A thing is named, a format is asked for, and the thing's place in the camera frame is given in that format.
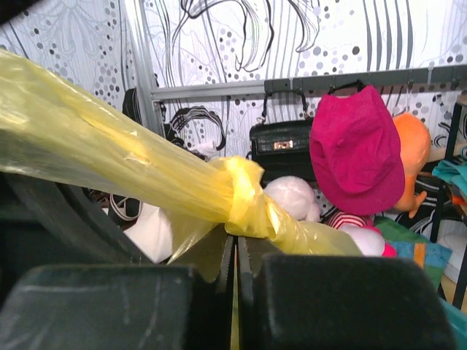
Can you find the yellow plastic trash bag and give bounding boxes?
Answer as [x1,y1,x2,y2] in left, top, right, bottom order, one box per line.
[0,49,362,350]

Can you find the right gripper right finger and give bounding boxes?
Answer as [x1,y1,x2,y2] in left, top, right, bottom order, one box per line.
[237,238,456,349]

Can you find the black round hat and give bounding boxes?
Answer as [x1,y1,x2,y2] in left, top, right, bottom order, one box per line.
[122,88,142,125]

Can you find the teal folded cloth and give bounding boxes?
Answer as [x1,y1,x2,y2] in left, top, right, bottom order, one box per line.
[432,160,467,195]

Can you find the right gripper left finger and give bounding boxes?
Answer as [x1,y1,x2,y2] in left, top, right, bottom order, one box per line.
[1,227,234,349]

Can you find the orange plush toy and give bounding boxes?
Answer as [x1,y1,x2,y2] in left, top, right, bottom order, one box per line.
[393,112,431,219]

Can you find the teal plastic trash bin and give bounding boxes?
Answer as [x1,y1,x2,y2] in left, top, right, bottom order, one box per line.
[440,299,467,350]

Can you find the cream canvas tote bag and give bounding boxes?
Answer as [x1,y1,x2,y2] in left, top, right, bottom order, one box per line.
[107,194,172,263]

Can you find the black leather handbag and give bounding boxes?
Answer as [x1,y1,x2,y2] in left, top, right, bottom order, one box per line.
[247,90,316,186]

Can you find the rainbow striped fabric bag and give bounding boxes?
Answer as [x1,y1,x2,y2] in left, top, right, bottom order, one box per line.
[374,217,452,288]

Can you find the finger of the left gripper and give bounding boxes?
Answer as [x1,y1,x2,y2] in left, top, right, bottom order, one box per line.
[4,174,146,265]

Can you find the magenta fabric bag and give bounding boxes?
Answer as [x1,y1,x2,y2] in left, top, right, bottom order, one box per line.
[309,85,405,215]

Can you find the white fluffy plush sheep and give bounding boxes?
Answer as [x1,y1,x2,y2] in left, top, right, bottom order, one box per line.
[264,176,320,222]

